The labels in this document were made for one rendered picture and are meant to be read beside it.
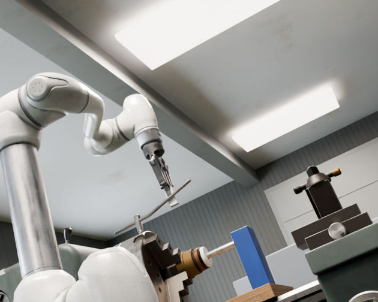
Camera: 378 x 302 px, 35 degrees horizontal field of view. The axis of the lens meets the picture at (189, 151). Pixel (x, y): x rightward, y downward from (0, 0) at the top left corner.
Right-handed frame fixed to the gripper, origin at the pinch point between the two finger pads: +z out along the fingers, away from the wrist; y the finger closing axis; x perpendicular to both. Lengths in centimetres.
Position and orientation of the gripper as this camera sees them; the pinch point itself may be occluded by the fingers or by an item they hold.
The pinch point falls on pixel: (170, 196)
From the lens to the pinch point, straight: 206.5
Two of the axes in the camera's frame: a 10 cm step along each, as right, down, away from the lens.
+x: -8.7, 4.4, 2.1
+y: 3.4, 2.4, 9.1
